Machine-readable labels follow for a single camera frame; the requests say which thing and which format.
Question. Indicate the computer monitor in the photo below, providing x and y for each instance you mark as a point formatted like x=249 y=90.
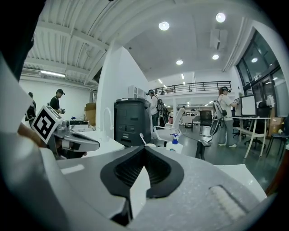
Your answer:
x=248 y=105

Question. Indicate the white trestle desk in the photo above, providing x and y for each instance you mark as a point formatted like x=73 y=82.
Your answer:
x=250 y=126

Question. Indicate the blue chair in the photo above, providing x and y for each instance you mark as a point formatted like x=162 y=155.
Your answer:
x=278 y=137

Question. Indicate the black mesh chair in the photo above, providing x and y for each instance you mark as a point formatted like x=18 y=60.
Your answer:
x=205 y=117

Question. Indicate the round ceiling light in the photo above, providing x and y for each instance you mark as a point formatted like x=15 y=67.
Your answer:
x=164 y=26
x=215 y=56
x=179 y=62
x=220 y=17

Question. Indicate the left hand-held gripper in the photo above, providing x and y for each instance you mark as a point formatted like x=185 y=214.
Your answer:
x=45 y=124

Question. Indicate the black balcony railing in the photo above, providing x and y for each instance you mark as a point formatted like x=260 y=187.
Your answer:
x=196 y=86

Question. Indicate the cardboard box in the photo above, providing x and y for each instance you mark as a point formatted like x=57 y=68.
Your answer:
x=276 y=127

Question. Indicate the person's left hand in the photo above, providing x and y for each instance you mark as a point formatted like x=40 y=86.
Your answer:
x=67 y=154

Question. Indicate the stacked cardboard boxes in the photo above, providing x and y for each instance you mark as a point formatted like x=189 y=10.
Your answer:
x=90 y=114

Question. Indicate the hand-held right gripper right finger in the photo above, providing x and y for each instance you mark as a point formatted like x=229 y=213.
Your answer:
x=192 y=198

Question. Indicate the white toothbrush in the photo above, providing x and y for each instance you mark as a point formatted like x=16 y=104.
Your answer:
x=143 y=138

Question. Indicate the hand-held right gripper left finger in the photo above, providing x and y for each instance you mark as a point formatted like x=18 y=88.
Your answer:
x=90 y=180

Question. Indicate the white sink with metal rack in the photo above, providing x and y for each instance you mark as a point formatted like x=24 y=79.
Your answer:
x=108 y=142

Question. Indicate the white cup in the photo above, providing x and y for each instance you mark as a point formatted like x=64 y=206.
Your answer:
x=150 y=145

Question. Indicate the white cubby shelf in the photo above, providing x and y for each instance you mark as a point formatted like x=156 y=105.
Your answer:
x=136 y=92

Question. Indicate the white curved faucet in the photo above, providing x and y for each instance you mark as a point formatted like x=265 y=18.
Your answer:
x=108 y=117

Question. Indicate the white pump bottle blue cap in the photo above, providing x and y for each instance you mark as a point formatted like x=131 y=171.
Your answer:
x=175 y=145

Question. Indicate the black cabinet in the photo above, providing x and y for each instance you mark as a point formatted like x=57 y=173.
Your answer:
x=132 y=121

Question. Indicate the white office chair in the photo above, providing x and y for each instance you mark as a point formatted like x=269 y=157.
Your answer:
x=171 y=126

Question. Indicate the black office chair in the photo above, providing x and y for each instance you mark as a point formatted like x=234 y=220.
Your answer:
x=259 y=117

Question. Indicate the person's left forearm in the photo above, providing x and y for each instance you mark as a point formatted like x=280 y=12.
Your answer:
x=29 y=135

